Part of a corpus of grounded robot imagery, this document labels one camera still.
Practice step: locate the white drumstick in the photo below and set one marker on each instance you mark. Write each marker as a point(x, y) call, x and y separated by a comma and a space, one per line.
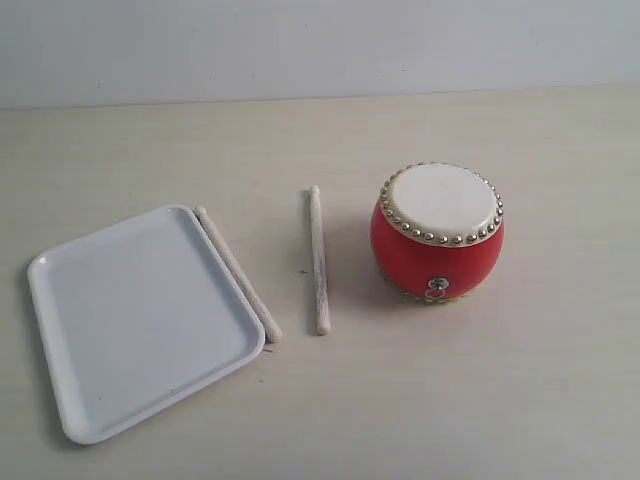
point(272, 331)
point(314, 219)

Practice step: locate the small red drum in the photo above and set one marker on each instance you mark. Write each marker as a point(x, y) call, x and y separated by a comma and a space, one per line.
point(437, 230)

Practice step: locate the white plastic tray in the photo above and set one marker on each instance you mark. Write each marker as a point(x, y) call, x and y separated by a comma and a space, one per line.
point(136, 317)

